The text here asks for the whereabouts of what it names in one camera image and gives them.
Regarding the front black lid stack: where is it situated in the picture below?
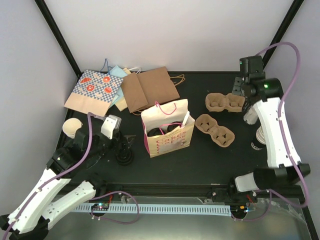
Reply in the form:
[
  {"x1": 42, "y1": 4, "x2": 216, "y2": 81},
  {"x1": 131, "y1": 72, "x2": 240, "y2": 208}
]
[{"x1": 115, "y1": 149, "x2": 134, "y2": 166}]

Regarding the blue checkered paper bag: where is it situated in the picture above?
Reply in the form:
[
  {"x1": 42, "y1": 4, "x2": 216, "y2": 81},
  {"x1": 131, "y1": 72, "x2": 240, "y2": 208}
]
[{"x1": 64, "y1": 69, "x2": 124, "y2": 116}]

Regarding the pink cakes paper bag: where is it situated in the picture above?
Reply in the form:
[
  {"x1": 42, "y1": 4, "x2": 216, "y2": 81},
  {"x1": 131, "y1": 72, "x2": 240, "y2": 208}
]
[{"x1": 140, "y1": 99, "x2": 195, "y2": 158}]

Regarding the black frame post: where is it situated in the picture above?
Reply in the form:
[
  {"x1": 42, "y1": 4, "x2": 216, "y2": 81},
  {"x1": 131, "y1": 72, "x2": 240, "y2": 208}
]
[
  {"x1": 262, "y1": 0, "x2": 304, "y2": 70},
  {"x1": 34, "y1": 0, "x2": 82, "y2": 78}
]

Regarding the right black frame post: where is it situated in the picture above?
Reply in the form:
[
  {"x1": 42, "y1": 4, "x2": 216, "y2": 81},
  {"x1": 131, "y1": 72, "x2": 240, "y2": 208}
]
[{"x1": 262, "y1": 0, "x2": 304, "y2": 70}]

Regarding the left black frame post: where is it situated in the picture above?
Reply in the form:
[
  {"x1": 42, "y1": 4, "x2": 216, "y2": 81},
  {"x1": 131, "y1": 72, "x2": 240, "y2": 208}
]
[{"x1": 34, "y1": 0, "x2": 82, "y2": 78}]

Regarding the paper cup stack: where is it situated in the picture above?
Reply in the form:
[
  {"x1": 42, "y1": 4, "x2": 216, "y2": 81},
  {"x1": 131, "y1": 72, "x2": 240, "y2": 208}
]
[
  {"x1": 62, "y1": 118, "x2": 83, "y2": 139},
  {"x1": 250, "y1": 126, "x2": 266, "y2": 151}
]

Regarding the white straw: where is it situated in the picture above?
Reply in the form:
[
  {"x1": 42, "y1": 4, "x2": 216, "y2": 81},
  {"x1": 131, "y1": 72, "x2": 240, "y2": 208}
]
[{"x1": 181, "y1": 111, "x2": 190, "y2": 128}]

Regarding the light blue paper bag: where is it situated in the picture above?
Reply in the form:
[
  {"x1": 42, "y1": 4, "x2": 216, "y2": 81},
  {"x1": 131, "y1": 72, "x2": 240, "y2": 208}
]
[{"x1": 100, "y1": 58, "x2": 128, "y2": 112}]

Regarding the left paper cup stack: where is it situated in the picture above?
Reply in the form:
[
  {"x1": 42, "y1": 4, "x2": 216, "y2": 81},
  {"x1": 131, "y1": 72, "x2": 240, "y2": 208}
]
[{"x1": 62, "y1": 118, "x2": 83, "y2": 139}]

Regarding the light blue cable duct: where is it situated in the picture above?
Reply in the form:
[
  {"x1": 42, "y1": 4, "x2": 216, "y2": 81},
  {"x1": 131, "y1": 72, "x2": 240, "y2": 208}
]
[{"x1": 73, "y1": 203, "x2": 231, "y2": 217}]

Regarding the pulp cup carrier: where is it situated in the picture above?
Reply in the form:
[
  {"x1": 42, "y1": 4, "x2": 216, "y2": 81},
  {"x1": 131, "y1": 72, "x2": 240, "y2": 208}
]
[
  {"x1": 195, "y1": 114, "x2": 235, "y2": 148},
  {"x1": 205, "y1": 92, "x2": 245, "y2": 113}
]

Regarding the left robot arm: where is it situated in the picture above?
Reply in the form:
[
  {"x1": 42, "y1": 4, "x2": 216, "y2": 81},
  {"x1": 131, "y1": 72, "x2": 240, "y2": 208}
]
[{"x1": 0, "y1": 129, "x2": 135, "y2": 240}]

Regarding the right paper cup stack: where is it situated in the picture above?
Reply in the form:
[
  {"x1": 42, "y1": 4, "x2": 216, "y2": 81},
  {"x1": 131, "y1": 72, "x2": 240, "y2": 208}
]
[{"x1": 250, "y1": 126, "x2": 266, "y2": 151}]

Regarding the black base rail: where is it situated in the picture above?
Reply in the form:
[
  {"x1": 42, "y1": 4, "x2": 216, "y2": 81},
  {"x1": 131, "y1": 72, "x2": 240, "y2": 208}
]
[{"x1": 105, "y1": 183, "x2": 231, "y2": 201}]

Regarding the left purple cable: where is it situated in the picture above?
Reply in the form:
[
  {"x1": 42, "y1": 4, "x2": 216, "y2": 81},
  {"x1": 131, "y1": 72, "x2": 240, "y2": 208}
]
[{"x1": 2, "y1": 112, "x2": 140, "y2": 240}]

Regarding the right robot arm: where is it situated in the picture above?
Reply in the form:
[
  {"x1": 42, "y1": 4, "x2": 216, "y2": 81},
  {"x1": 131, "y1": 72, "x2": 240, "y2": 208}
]
[{"x1": 227, "y1": 55, "x2": 311, "y2": 202}]

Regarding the brown kraft paper bag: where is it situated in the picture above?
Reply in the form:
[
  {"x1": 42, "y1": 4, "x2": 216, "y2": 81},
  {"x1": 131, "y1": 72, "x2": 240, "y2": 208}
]
[{"x1": 121, "y1": 66, "x2": 180, "y2": 113}]

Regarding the cream paper bag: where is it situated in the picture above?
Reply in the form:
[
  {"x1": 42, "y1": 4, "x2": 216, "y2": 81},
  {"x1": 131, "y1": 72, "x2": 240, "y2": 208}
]
[{"x1": 122, "y1": 67, "x2": 141, "y2": 75}]

